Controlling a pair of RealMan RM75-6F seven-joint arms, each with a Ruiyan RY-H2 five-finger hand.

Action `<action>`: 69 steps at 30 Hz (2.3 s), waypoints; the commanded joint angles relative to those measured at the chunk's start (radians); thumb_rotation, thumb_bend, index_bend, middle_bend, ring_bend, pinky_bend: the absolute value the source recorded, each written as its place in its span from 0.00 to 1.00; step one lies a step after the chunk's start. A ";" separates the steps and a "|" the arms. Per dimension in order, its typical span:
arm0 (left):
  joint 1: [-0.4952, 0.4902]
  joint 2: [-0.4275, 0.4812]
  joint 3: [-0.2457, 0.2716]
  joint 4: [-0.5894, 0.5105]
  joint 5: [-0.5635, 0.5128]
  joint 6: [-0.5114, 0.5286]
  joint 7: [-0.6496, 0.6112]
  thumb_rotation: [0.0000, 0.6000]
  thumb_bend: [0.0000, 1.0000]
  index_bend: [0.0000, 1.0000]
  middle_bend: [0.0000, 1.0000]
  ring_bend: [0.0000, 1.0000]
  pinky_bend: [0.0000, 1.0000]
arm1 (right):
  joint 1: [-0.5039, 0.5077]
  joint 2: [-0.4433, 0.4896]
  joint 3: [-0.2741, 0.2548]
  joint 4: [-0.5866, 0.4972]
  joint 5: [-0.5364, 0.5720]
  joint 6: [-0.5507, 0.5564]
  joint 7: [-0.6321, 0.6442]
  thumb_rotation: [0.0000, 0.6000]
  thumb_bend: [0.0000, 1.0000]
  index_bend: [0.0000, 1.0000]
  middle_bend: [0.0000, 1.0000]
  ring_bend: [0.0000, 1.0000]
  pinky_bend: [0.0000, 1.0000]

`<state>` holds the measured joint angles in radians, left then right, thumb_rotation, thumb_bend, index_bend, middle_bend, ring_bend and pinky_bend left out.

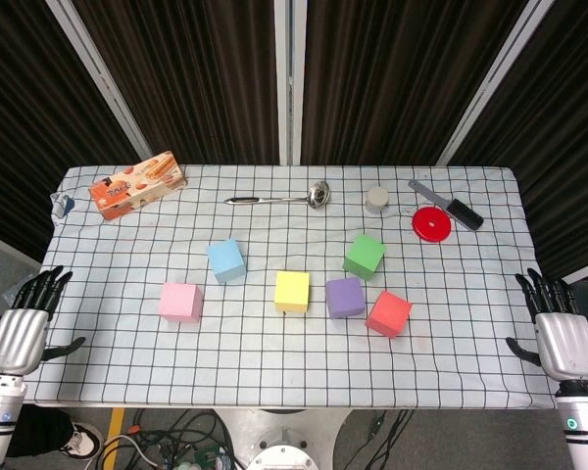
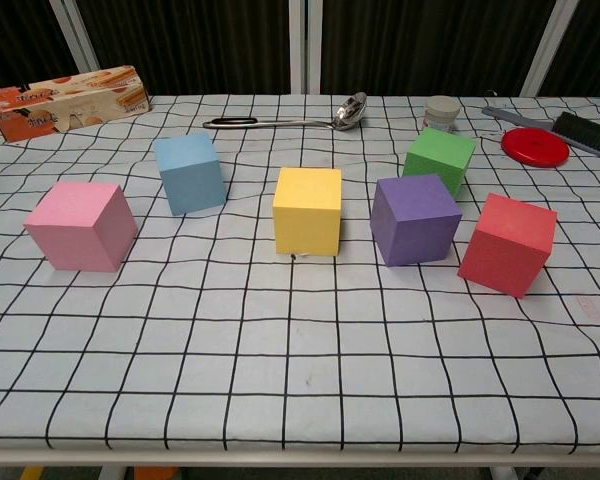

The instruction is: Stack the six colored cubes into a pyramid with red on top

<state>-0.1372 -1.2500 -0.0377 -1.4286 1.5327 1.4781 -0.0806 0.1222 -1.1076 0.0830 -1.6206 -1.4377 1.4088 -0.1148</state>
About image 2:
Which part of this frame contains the steel ladle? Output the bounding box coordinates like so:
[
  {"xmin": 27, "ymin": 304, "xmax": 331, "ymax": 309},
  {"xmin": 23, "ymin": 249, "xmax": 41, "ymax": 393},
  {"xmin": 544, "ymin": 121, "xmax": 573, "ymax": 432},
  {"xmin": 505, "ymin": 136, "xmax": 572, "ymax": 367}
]
[{"xmin": 202, "ymin": 91, "xmax": 369, "ymax": 132}]

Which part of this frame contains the purple foam cube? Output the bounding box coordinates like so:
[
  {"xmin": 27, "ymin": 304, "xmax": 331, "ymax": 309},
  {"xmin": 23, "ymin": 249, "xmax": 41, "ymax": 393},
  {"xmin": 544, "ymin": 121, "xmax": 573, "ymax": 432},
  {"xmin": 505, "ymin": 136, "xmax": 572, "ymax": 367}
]
[{"xmin": 370, "ymin": 173, "xmax": 464, "ymax": 268}]

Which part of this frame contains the white black-grid tablecloth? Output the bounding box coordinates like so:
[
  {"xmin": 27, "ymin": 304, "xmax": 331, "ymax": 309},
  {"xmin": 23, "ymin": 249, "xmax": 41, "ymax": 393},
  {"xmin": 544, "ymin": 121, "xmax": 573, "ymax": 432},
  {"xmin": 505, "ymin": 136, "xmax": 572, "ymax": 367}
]
[{"xmin": 0, "ymin": 92, "xmax": 600, "ymax": 456}]

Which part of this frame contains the grey brush with black bristles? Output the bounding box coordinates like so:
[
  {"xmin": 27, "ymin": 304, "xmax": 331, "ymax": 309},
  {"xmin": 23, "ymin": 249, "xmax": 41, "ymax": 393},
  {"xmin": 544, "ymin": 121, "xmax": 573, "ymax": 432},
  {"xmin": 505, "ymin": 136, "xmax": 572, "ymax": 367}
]
[{"xmin": 481, "ymin": 104, "xmax": 600, "ymax": 159}]

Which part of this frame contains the orange object under table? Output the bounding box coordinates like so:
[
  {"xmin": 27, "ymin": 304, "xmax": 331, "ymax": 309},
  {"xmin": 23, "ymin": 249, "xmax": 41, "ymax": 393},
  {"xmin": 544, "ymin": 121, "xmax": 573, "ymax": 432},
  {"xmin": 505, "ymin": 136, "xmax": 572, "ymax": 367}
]
[{"xmin": 133, "ymin": 466, "xmax": 179, "ymax": 480}]

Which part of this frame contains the grey table edge rail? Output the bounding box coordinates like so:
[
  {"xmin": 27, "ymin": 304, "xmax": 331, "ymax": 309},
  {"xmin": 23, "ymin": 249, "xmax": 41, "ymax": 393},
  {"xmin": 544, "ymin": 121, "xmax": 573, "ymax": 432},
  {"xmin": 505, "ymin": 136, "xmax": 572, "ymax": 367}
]
[{"xmin": 0, "ymin": 446, "xmax": 600, "ymax": 470}]

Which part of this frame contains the green foam cube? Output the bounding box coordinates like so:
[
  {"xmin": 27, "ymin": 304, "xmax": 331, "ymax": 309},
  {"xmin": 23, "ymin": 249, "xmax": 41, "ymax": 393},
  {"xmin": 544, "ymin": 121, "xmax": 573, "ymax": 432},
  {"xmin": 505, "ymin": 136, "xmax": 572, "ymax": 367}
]
[{"xmin": 402, "ymin": 126, "xmax": 478, "ymax": 197}]

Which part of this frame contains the small white jar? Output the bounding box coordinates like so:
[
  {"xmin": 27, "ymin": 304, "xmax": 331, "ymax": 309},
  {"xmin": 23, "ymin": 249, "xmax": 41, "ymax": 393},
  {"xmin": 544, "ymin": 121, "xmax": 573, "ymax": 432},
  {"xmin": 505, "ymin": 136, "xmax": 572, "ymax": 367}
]
[{"xmin": 423, "ymin": 95, "xmax": 461, "ymax": 135}]

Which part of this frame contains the pink foam cube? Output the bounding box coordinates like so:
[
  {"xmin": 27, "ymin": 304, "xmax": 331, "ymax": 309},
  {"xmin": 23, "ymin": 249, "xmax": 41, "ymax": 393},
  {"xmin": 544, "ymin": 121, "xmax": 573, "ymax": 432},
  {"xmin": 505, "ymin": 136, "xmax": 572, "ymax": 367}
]
[{"xmin": 23, "ymin": 180, "xmax": 139, "ymax": 273}]

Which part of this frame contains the red foam cube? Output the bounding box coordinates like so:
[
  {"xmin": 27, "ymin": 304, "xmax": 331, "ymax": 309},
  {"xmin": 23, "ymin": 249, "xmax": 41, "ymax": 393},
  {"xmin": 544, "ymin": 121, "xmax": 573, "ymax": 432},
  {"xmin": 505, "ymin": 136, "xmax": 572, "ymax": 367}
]
[{"xmin": 457, "ymin": 192, "xmax": 558, "ymax": 300}]

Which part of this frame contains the red round plastic lid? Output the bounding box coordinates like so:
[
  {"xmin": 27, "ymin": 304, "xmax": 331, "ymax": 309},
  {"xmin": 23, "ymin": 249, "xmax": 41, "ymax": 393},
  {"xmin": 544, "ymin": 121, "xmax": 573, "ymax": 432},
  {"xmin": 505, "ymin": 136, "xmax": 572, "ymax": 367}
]
[{"xmin": 500, "ymin": 127, "xmax": 572, "ymax": 169}]

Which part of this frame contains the blue foam cube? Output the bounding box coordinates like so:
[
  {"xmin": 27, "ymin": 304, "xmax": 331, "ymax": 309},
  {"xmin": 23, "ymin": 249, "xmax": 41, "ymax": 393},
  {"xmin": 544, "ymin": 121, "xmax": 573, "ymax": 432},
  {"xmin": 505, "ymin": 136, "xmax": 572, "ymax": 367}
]
[{"xmin": 152, "ymin": 132, "xmax": 228, "ymax": 217}]

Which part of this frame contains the orange biscuit box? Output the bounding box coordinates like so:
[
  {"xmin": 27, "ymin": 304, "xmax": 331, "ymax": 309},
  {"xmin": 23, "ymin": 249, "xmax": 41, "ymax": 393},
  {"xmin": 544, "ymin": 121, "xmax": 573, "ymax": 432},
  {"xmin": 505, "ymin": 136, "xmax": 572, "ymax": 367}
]
[{"xmin": 0, "ymin": 64, "xmax": 154, "ymax": 144}]

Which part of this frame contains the yellow foam cube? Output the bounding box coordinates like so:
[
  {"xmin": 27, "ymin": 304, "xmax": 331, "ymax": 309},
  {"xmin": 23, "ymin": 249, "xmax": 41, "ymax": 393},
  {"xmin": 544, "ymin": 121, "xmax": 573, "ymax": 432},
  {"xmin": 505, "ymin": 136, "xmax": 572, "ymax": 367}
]
[{"xmin": 272, "ymin": 167, "xmax": 343, "ymax": 258}]

